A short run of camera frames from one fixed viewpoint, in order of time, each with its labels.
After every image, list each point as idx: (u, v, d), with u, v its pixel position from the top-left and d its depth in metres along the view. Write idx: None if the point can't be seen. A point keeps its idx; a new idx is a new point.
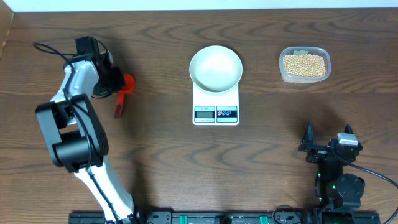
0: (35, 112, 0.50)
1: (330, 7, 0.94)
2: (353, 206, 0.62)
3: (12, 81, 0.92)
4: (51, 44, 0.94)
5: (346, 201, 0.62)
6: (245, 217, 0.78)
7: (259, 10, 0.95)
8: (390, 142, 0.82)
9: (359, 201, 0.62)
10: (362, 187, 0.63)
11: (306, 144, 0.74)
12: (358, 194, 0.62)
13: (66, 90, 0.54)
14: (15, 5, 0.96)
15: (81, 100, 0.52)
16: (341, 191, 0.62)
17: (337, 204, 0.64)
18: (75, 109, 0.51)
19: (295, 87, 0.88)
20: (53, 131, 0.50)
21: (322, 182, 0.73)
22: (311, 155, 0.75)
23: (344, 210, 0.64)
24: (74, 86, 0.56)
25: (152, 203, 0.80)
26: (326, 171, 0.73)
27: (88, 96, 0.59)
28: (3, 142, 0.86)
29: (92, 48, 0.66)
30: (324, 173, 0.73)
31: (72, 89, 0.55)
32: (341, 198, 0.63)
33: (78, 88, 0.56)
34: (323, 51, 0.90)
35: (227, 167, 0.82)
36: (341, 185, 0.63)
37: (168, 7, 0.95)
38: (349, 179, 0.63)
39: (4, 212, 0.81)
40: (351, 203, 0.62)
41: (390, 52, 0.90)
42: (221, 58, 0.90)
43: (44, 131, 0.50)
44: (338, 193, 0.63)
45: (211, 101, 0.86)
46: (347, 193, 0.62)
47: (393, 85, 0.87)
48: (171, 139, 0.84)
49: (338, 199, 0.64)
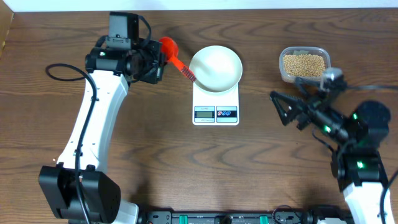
0: (39, 177, 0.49)
1: (330, 6, 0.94)
2: (380, 134, 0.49)
3: (11, 81, 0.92)
4: (51, 45, 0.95)
5: (373, 128, 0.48)
6: (245, 217, 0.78)
7: (259, 10, 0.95)
8: (390, 142, 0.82)
9: (386, 126, 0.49)
10: (388, 114, 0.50)
11: (298, 105, 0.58)
12: (385, 118, 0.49)
13: (78, 147, 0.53)
14: (15, 5, 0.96)
15: (87, 185, 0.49)
16: (365, 118, 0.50)
17: (360, 137, 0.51)
18: (84, 188, 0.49)
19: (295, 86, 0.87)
20: (55, 200, 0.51)
21: (336, 132, 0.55)
22: (309, 114, 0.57)
23: (367, 144, 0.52)
24: (92, 142, 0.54)
25: (152, 203, 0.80)
26: (329, 118, 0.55)
27: (104, 152, 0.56)
28: (3, 142, 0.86)
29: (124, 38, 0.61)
30: (331, 123, 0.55)
31: (87, 146, 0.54)
32: (365, 127, 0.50)
33: (96, 144, 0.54)
34: (323, 51, 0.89)
35: (227, 167, 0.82)
36: (364, 111, 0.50)
37: (168, 7, 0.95)
38: (371, 105, 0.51)
39: (4, 212, 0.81)
40: (380, 130, 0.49)
41: (390, 53, 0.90)
42: (222, 59, 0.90)
43: (48, 197, 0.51)
44: (362, 122, 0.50)
45: (211, 101, 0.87)
46: (374, 119, 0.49)
47: (393, 85, 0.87)
48: (172, 139, 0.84)
49: (362, 130, 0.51)
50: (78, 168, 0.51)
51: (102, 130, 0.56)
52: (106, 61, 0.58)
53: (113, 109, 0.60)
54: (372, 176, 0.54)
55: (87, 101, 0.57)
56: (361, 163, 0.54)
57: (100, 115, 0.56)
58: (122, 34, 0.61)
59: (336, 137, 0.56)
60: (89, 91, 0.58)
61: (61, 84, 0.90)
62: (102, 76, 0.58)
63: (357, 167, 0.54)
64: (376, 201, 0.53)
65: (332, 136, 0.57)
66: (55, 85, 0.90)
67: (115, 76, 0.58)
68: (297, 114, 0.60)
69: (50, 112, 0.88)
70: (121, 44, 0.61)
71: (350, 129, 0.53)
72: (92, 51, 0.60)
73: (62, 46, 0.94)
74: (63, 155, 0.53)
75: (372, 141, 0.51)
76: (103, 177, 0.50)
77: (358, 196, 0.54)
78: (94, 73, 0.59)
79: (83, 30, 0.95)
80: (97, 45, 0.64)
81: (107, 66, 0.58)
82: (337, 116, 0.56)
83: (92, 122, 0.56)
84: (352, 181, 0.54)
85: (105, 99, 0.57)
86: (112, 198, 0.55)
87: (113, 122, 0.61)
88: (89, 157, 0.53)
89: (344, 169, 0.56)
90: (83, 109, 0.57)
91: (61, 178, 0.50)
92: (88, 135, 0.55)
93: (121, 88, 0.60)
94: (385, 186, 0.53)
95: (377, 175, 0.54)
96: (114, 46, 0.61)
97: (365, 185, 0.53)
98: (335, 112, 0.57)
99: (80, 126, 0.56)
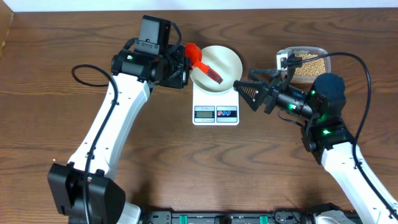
0: (49, 172, 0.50)
1: (330, 6, 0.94)
2: (339, 102, 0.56)
3: (12, 81, 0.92)
4: (51, 45, 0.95)
5: (330, 99, 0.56)
6: (245, 217, 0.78)
7: (259, 10, 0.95)
8: (390, 142, 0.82)
9: (342, 96, 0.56)
10: (341, 79, 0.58)
11: (265, 86, 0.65)
12: (340, 89, 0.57)
13: (92, 149, 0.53)
14: (15, 5, 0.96)
15: (94, 188, 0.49)
16: (322, 93, 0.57)
17: (323, 110, 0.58)
18: (89, 191, 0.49)
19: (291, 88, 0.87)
20: (60, 198, 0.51)
21: (300, 107, 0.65)
22: (273, 97, 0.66)
23: (329, 115, 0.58)
24: (106, 147, 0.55)
25: (152, 203, 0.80)
26: (292, 97, 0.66)
27: (115, 158, 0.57)
28: (3, 142, 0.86)
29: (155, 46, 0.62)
30: (293, 101, 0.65)
31: (101, 150, 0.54)
32: (324, 100, 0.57)
33: (109, 149, 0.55)
34: (323, 51, 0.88)
35: (227, 167, 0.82)
36: (321, 86, 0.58)
37: (168, 7, 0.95)
38: (326, 78, 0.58)
39: (4, 212, 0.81)
40: (337, 101, 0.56)
41: (390, 53, 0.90)
42: (229, 59, 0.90)
43: (54, 193, 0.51)
44: (320, 95, 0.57)
45: (211, 101, 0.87)
46: (331, 92, 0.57)
47: (393, 85, 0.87)
48: (172, 139, 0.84)
49: (323, 104, 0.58)
50: (87, 171, 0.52)
51: (117, 135, 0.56)
52: (132, 66, 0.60)
53: (130, 115, 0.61)
54: (340, 139, 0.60)
55: (108, 103, 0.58)
56: (327, 130, 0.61)
57: (117, 120, 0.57)
58: (152, 40, 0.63)
59: (301, 111, 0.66)
60: (111, 94, 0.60)
61: (62, 84, 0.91)
62: (125, 80, 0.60)
63: (324, 134, 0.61)
64: (349, 156, 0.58)
65: (297, 112, 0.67)
66: (56, 85, 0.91)
67: (139, 82, 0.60)
68: (265, 98, 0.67)
69: (49, 111, 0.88)
70: (150, 49, 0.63)
71: (313, 104, 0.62)
72: (120, 53, 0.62)
73: (63, 46, 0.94)
74: (76, 155, 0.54)
75: (333, 112, 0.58)
76: (111, 184, 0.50)
77: (333, 157, 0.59)
78: (117, 76, 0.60)
79: (83, 30, 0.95)
80: (125, 46, 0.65)
81: (134, 71, 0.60)
82: (298, 94, 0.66)
83: (109, 126, 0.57)
84: (324, 147, 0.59)
85: (125, 104, 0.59)
86: (118, 206, 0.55)
87: (128, 129, 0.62)
88: (101, 161, 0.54)
89: (314, 140, 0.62)
90: (102, 111, 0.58)
91: (69, 178, 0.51)
92: (103, 139, 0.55)
93: (142, 94, 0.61)
94: (353, 142, 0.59)
95: (344, 137, 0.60)
96: (143, 50, 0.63)
97: (336, 147, 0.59)
98: (295, 91, 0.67)
99: (97, 127, 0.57)
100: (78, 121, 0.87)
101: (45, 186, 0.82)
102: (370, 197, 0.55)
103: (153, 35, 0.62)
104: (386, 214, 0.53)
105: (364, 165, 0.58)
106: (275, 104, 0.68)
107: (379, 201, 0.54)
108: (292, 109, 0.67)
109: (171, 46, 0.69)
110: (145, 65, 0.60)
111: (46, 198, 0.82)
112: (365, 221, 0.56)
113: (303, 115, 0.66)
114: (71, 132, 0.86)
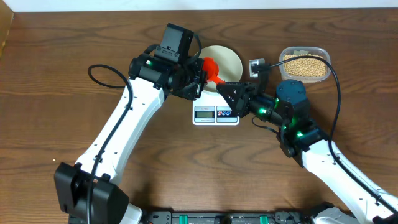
0: (56, 170, 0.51)
1: (330, 6, 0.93)
2: (302, 105, 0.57)
3: (12, 81, 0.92)
4: (51, 45, 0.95)
5: (294, 103, 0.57)
6: (245, 217, 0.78)
7: (259, 10, 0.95)
8: (390, 142, 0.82)
9: (304, 99, 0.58)
10: (300, 84, 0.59)
11: (240, 88, 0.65)
12: (300, 93, 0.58)
13: (100, 153, 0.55)
14: (15, 5, 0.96)
15: (100, 191, 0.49)
16: (285, 99, 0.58)
17: (291, 114, 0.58)
18: (94, 196, 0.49)
19: (269, 91, 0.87)
20: (64, 196, 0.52)
21: (270, 113, 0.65)
22: (245, 101, 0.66)
23: (299, 117, 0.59)
24: (115, 152, 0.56)
25: (152, 203, 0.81)
26: (263, 102, 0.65)
27: (122, 164, 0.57)
28: (3, 142, 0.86)
29: (175, 56, 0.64)
30: (264, 106, 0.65)
31: (111, 154, 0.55)
32: (289, 106, 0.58)
33: (117, 154, 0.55)
34: (323, 51, 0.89)
35: (227, 167, 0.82)
36: (282, 93, 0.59)
37: (167, 7, 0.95)
38: (286, 84, 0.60)
39: (4, 212, 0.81)
40: (301, 105, 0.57)
41: (390, 53, 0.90)
42: (229, 58, 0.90)
43: (60, 190, 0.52)
44: (283, 102, 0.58)
45: (211, 101, 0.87)
46: (293, 97, 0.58)
47: (393, 85, 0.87)
48: (172, 139, 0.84)
49: (289, 110, 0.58)
50: (94, 174, 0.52)
51: (127, 141, 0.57)
52: (150, 70, 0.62)
53: (142, 121, 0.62)
54: (314, 139, 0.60)
55: (122, 107, 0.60)
56: (300, 132, 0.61)
57: (130, 124, 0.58)
58: (173, 48, 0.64)
59: (272, 117, 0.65)
60: (126, 98, 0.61)
61: (61, 84, 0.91)
62: (141, 86, 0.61)
63: (298, 137, 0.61)
64: (327, 153, 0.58)
65: (267, 117, 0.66)
66: (56, 85, 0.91)
67: (155, 89, 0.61)
68: (237, 101, 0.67)
69: (49, 111, 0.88)
70: (170, 56, 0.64)
71: (280, 112, 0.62)
72: (140, 57, 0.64)
73: (63, 46, 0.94)
74: (84, 156, 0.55)
75: (301, 114, 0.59)
76: (115, 190, 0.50)
77: (311, 157, 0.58)
78: (135, 80, 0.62)
79: (82, 30, 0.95)
80: (146, 51, 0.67)
81: (152, 77, 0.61)
82: (269, 99, 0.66)
83: (120, 130, 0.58)
84: (302, 150, 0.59)
85: (138, 109, 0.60)
86: (120, 211, 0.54)
87: (138, 135, 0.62)
88: (107, 166, 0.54)
89: (290, 145, 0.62)
90: (116, 114, 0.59)
91: (75, 178, 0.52)
92: (113, 144, 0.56)
93: (157, 101, 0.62)
94: (328, 139, 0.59)
95: (318, 135, 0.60)
96: (163, 57, 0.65)
97: (313, 148, 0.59)
98: (268, 97, 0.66)
99: (108, 130, 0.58)
100: (78, 121, 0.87)
101: (45, 186, 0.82)
102: (355, 188, 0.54)
103: (175, 43, 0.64)
104: (373, 201, 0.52)
105: (342, 158, 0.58)
106: (247, 109, 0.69)
107: (364, 191, 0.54)
108: (263, 114, 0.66)
109: (189, 58, 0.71)
110: (163, 71, 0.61)
111: (46, 198, 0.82)
112: (356, 214, 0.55)
113: (273, 121, 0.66)
114: (71, 132, 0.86)
